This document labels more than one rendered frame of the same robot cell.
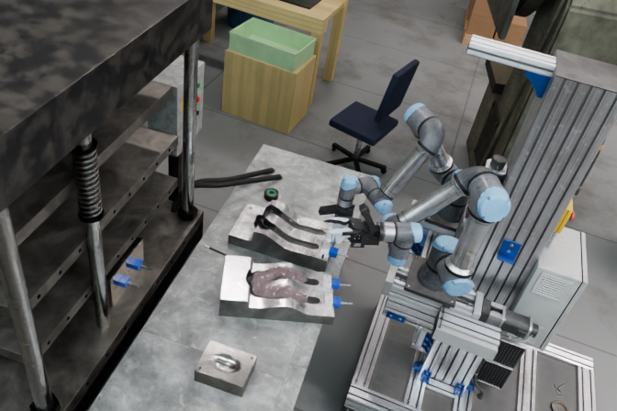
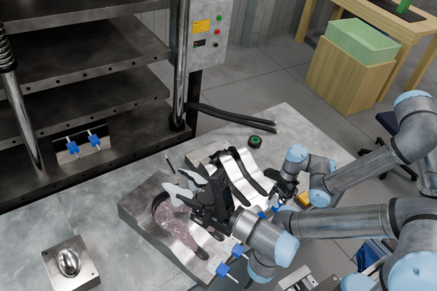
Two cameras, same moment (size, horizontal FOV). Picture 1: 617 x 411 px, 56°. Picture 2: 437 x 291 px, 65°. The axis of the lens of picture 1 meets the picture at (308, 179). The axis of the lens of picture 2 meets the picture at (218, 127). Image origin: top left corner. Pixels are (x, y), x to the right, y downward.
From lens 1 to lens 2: 1.45 m
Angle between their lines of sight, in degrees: 29
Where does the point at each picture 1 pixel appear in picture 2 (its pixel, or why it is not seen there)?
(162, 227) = (150, 127)
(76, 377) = not seen: outside the picture
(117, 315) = (56, 173)
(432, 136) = (414, 136)
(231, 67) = (320, 50)
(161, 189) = (149, 92)
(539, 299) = not seen: outside the picture
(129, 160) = (113, 51)
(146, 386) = (9, 241)
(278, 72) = (354, 62)
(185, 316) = (95, 201)
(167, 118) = not seen: hidden behind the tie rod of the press
